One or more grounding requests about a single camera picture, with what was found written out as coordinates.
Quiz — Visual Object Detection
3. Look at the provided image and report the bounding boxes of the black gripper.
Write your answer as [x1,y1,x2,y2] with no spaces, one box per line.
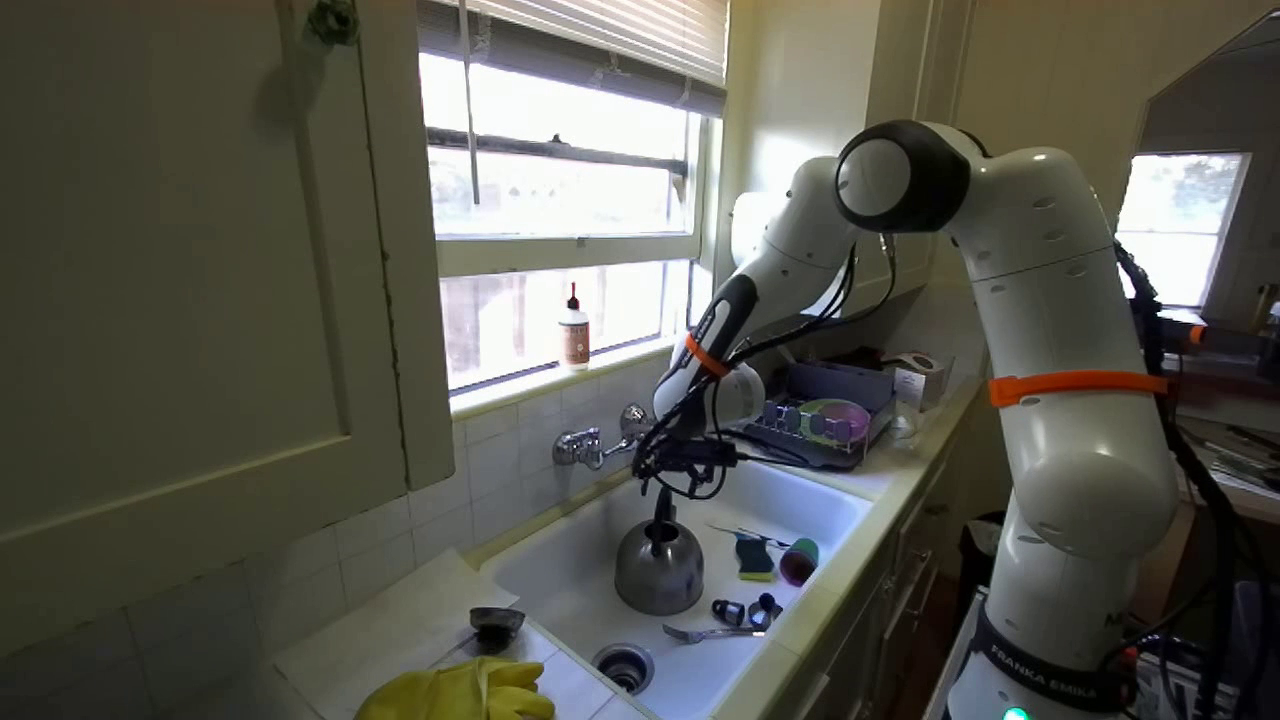
[628,419,744,531]

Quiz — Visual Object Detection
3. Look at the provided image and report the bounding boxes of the steel kettle with black handle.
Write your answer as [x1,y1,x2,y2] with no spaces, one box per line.
[614,509,710,619]

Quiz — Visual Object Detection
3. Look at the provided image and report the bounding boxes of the chrome wall tap faucet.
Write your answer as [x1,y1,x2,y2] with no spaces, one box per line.
[548,401,656,473]

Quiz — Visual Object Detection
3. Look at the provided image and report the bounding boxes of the green and yellow sponge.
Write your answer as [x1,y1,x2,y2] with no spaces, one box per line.
[733,531,775,580]

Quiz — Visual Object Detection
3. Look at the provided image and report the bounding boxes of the metal fork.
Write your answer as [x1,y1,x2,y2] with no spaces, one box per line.
[659,612,733,649]

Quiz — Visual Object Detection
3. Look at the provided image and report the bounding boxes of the white ceramic sink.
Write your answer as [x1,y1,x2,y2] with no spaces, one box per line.
[475,452,879,720]

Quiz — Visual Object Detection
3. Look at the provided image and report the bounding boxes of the green plastic cup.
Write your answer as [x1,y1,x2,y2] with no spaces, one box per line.
[775,531,826,594]

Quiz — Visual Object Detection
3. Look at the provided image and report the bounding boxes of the metal sink drain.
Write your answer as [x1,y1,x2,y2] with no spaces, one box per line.
[591,640,656,697]

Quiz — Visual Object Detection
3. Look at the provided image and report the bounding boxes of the amber pump soap bottle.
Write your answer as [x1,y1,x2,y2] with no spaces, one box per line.
[556,280,596,371]

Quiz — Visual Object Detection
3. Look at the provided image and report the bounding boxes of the dark metal sink stopper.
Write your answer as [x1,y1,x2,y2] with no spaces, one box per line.
[464,604,528,658]

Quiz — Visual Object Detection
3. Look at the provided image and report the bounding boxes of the yellow rubber glove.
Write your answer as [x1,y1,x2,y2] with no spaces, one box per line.
[351,653,559,720]

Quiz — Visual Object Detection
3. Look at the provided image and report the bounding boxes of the small white container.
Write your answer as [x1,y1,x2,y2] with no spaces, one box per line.
[887,352,953,410]

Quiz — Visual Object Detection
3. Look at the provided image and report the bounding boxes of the window blind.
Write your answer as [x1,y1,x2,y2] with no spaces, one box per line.
[456,0,733,92]

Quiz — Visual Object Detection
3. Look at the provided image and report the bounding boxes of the small side window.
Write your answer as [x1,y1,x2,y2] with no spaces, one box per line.
[1116,148,1253,312]

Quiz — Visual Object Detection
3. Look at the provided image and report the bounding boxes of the wire dish rack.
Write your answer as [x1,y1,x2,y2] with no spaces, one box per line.
[740,359,902,473]

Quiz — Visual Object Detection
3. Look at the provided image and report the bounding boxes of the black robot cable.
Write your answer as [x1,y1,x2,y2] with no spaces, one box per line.
[628,236,902,499]

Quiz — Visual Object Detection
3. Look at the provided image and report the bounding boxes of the kitchen window frame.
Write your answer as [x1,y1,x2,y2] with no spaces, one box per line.
[417,0,733,413]

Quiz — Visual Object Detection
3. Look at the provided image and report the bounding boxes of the cream wall cabinet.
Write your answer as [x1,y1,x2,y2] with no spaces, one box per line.
[0,0,462,662]

